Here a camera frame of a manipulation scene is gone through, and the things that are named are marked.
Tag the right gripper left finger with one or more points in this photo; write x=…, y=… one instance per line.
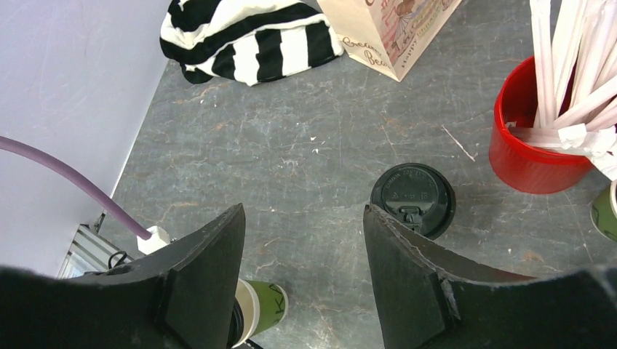
x=180, y=296

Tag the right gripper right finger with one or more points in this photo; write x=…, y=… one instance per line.
x=430, y=297

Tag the black cup lid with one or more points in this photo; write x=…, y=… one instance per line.
x=236, y=327
x=418, y=196

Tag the paper takeout bag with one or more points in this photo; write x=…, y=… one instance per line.
x=387, y=35

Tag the red straw holder cup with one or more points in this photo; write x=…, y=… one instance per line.
x=522, y=167

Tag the stack of paper cups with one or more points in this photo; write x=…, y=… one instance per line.
x=603, y=212

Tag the black white striped cloth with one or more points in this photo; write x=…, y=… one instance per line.
x=251, y=42

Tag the white wrapped straws bundle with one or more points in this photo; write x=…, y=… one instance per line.
x=575, y=65

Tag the metal cable duct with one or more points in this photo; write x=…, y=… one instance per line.
x=89, y=252

